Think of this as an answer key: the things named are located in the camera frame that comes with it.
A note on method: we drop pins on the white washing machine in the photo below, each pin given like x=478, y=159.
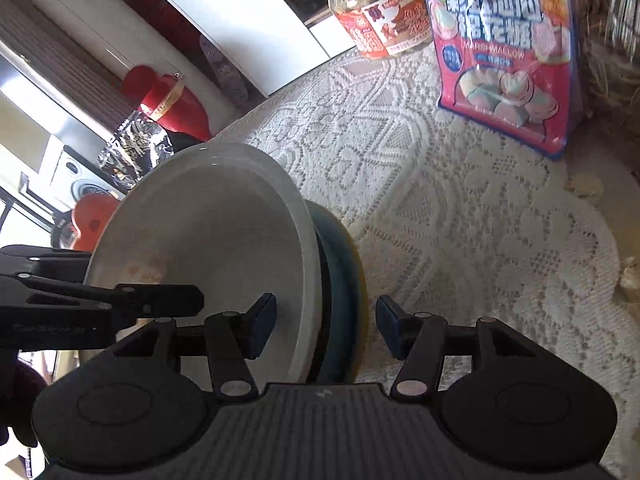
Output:
x=75, y=177

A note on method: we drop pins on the black snack bag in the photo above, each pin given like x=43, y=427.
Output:
x=138, y=146

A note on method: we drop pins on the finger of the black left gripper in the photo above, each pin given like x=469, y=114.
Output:
x=27, y=294

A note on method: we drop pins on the peanut jar red label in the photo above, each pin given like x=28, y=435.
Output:
x=384, y=28

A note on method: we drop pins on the orange plastic stool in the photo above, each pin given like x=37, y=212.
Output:
x=90, y=217

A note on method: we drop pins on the white lace tablecloth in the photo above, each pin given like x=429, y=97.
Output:
x=453, y=218

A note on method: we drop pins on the white air conditioner unit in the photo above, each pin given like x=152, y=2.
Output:
x=120, y=39

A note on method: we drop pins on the white wooden tv cabinet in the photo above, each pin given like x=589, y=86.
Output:
x=264, y=39

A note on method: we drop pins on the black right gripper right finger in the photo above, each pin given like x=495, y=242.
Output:
x=421, y=342

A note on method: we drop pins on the blue enamel bowl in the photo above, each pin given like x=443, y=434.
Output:
x=328, y=367

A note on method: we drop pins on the clear jar sunflower seeds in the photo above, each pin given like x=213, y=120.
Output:
x=608, y=46

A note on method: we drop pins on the pink marshmallow bag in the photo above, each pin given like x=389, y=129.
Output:
x=510, y=66

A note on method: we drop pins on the large white paper bowl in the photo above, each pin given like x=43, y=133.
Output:
x=227, y=218

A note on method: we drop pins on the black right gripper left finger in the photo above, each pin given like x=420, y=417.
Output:
x=228, y=340

